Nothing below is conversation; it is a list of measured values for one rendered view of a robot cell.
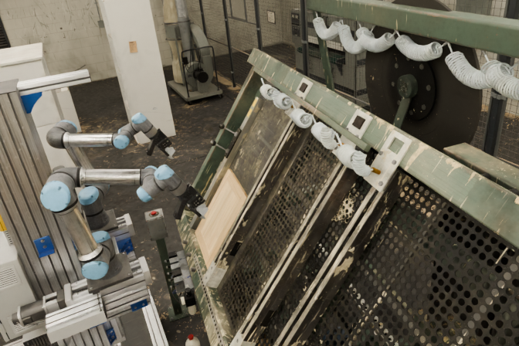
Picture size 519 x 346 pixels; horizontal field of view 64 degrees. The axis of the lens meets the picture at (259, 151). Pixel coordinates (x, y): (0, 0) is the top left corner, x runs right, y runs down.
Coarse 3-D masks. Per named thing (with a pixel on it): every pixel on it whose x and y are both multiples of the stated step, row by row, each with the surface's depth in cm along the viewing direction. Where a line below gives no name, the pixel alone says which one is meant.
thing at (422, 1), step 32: (416, 0) 177; (384, 32) 204; (384, 64) 210; (416, 64) 185; (384, 96) 216; (416, 96) 190; (448, 96) 172; (480, 96) 156; (416, 128) 197; (448, 128) 176
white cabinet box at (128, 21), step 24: (120, 0) 537; (144, 0) 550; (120, 24) 548; (144, 24) 561; (120, 48) 559; (144, 48) 572; (120, 72) 570; (144, 72) 584; (144, 96) 597; (168, 120) 626
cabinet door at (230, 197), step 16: (224, 176) 256; (224, 192) 249; (240, 192) 231; (208, 208) 261; (224, 208) 242; (240, 208) 225; (208, 224) 254; (224, 224) 236; (208, 240) 246; (208, 256) 238
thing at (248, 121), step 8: (256, 104) 248; (248, 112) 253; (256, 112) 250; (248, 120) 251; (240, 128) 255; (248, 128) 253; (240, 136) 253; (240, 144) 255; (232, 152) 256; (224, 160) 259; (232, 160) 258; (224, 168) 258; (216, 176) 261; (216, 184) 261; (208, 192) 264; (208, 200) 264; (192, 224) 268
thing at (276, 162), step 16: (304, 80) 195; (304, 96) 190; (288, 112) 198; (288, 128) 201; (304, 128) 199; (288, 144) 200; (272, 160) 204; (288, 160) 204; (272, 176) 204; (256, 192) 205; (256, 208) 209; (240, 224) 209; (224, 240) 217; (240, 240) 214; (224, 256) 214; (208, 272) 220; (224, 272) 218
